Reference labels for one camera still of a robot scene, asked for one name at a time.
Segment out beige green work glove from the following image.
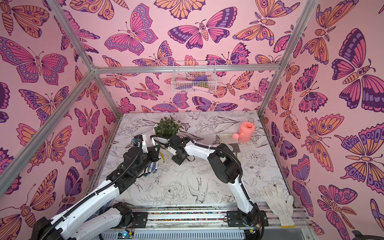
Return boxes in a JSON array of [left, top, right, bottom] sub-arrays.
[[220, 134, 241, 155]]

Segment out white plastic flower pot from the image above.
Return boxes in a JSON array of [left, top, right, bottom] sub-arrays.
[[153, 128, 168, 149]]

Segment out clear wall basket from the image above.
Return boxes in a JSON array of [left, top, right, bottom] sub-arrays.
[[170, 61, 218, 94]]

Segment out green potted plant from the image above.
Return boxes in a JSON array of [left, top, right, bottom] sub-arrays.
[[154, 117, 183, 139]]

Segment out blue dotted work glove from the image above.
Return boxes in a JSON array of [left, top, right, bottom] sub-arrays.
[[141, 153, 165, 176]]

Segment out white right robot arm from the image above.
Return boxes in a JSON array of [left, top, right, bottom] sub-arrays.
[[166, 135, 266, 229]]

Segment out white glove on rail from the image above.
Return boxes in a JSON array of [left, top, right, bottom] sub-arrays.
[[261, 184, 296, 228]]

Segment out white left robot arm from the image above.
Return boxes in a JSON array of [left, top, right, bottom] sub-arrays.
[[31, 146, 160, 240]]

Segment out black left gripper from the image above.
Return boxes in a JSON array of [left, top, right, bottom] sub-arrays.
[[130, 144, 160, 180]]

